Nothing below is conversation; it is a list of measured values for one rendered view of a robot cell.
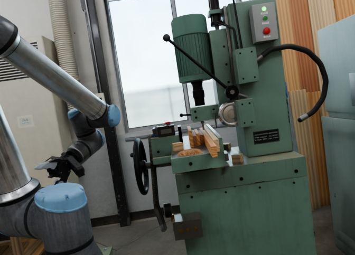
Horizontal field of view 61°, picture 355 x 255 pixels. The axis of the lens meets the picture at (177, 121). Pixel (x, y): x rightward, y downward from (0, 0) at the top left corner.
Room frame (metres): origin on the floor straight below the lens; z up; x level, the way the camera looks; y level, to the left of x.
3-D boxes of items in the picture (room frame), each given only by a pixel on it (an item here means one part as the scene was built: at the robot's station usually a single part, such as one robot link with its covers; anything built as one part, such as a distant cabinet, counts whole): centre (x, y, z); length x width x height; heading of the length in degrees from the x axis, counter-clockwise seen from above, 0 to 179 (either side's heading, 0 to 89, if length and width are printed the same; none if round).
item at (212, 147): (1.40, -0.12, 0.92); 0.66 x 0.02 x 0.04; 179
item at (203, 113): (1.51, -0.14, 1.03); 0.14 x 0.07 x 0.09; 89
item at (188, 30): (1.51, -0.12, 1.35); 0.18 x 0.18 x 0.31
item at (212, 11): (1.51, -0.26, 1.54); 0.08 x 0.08 x 0.17; 89
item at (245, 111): (1.35, -0.31, 1.02); 0.09 x 0.07 x 0.12; 179
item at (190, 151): (1.21, -0.03, 0.91); 0.10 x 0.07 x 0.02; 89
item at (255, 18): (1.37, -0.44, 1.40); 0.10 x 0.06 x 0.16; 89
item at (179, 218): (1.26, 0.02, 0.58); 0.12 x 0.08 x 0.08; 89
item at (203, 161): (1.45, -0.02, 0.87); 0.61 x 0.30 x 0.06; 179
